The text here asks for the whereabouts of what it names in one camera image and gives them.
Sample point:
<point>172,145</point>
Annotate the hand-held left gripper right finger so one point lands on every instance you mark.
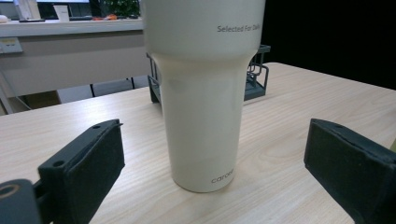
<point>348,165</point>

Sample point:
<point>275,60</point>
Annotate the black keyboard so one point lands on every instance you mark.
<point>80,18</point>

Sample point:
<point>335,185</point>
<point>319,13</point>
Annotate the white wall power socket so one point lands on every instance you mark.
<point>10,45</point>

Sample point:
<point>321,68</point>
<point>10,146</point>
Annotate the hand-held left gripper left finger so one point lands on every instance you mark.
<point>87,168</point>

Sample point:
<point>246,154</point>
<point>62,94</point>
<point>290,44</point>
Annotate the cream white tumbler cup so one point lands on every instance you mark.
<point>202,109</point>

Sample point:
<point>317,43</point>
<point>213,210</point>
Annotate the grey counter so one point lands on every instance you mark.
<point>71,59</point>

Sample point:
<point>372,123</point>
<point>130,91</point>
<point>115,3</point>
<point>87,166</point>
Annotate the green potted plant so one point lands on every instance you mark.
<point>123,7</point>

